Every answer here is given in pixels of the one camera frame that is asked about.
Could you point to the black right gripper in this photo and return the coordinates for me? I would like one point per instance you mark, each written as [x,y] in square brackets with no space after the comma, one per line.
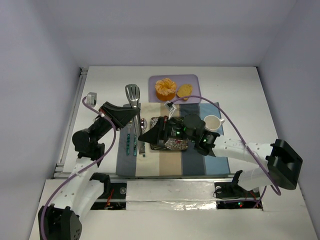
[161,130]

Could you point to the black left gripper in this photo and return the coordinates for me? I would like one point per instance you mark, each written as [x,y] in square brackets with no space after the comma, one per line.
[110,116]

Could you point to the orange frosted round cake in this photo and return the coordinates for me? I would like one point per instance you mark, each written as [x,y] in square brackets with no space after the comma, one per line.
[165,89]

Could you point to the white mug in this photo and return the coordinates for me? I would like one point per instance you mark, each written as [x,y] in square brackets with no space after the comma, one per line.
[213,123]

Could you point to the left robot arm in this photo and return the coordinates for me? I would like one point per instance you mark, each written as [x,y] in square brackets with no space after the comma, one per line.
[60,218]

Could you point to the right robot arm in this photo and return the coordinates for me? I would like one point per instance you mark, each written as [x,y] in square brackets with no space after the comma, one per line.
[279,165]

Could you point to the yellow bread slice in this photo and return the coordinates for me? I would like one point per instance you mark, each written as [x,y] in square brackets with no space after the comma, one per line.
[184,91]

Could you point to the black floral square plate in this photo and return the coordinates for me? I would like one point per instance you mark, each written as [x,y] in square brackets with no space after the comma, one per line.
[171,144]

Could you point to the striped cloth placemat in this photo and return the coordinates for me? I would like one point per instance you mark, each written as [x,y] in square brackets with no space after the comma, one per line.
[167,162]

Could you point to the lilac plastic tray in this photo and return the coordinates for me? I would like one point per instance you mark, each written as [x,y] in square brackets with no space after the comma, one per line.
[179,79]

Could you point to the fork with teal handle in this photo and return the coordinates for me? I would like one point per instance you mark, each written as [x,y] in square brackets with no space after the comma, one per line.
[128,137]

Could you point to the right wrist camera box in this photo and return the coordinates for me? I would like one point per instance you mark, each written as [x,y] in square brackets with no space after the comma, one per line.
[171,109]

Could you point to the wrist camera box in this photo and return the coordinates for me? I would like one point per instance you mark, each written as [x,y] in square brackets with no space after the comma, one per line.
[171,109]
[91,99]

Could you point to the spoon with teal handle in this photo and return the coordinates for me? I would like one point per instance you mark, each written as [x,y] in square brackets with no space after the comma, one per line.
[144,125]

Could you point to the knife with teal handle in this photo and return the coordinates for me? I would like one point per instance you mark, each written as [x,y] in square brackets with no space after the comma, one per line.
[135,145]

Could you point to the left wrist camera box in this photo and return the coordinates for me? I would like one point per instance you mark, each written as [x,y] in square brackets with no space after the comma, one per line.
[91,99]

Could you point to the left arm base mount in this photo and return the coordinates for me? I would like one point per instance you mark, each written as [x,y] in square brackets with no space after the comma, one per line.
[116,200]

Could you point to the aluminium rail frame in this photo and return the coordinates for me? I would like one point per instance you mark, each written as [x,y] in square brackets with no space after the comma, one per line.
[59,166]

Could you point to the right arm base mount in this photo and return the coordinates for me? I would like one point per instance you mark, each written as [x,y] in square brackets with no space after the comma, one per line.
[231,197]

